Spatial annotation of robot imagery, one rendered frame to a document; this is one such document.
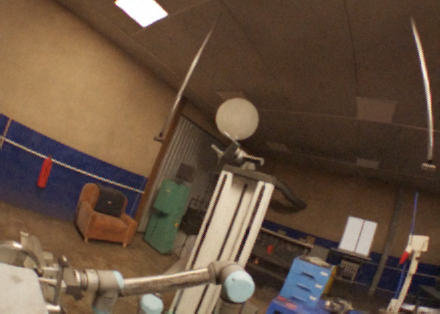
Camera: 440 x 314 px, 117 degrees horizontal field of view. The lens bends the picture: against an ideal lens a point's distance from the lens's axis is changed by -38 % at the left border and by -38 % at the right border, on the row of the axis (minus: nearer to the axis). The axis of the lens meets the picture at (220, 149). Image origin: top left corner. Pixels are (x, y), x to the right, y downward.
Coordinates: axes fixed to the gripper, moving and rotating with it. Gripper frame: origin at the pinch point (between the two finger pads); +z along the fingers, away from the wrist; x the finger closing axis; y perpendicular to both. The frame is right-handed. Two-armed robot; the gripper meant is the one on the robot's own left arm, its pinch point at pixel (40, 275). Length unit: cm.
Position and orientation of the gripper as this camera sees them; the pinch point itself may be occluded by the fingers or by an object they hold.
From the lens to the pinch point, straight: 85.6
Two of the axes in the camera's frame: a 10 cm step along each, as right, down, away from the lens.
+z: -5.4, -3.6, -7.6
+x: 7.7, 1.5, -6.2
